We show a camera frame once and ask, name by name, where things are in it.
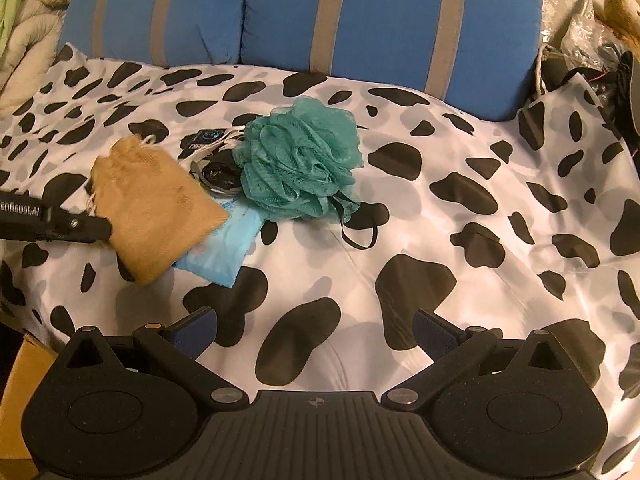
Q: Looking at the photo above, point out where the light blue tissue pack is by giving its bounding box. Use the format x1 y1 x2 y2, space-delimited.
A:
172 197 265 288

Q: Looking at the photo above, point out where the tan drawstring pouch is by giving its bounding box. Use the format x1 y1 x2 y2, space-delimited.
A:
91 136 229 285

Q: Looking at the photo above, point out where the black plastic bag roll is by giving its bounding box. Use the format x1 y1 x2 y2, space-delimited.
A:
200 150 242 196

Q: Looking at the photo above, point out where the teal mesh bath loofah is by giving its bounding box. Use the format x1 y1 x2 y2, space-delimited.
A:
232 98 363 222

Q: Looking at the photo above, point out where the cardboard box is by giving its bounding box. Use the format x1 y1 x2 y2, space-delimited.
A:
1 334 58 479

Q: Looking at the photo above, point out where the cow print blanket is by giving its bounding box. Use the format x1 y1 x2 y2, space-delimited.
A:
1 48 639 479

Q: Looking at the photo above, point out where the beige quilted comforter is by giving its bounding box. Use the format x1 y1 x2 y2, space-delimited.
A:
1 0 70 117

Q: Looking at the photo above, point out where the small black printed box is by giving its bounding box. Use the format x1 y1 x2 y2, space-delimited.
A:
178 128 233 160

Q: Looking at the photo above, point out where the blue striped left cushion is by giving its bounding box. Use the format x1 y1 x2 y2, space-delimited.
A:
60 0 244 67

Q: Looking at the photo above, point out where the blue striped cushion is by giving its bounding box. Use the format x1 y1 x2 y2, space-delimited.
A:
60 0 244 67
241 0 541 122

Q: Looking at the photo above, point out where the blue striped right cushion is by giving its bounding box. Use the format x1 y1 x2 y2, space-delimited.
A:
241 0 541 122

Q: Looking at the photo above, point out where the clear plastic wrap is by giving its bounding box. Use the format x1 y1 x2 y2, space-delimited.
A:
540 0 625 70

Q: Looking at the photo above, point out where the brown plush toy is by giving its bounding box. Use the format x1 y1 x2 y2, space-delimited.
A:
601 0 639 44

